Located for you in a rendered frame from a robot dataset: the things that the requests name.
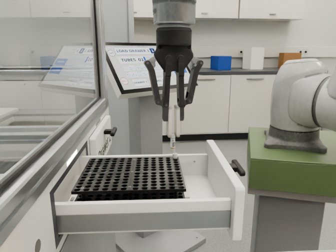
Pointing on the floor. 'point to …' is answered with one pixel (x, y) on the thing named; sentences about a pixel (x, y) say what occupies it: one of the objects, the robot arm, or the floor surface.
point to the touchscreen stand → (126, 243)
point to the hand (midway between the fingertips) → (173, 120)
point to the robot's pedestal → (286, 220)
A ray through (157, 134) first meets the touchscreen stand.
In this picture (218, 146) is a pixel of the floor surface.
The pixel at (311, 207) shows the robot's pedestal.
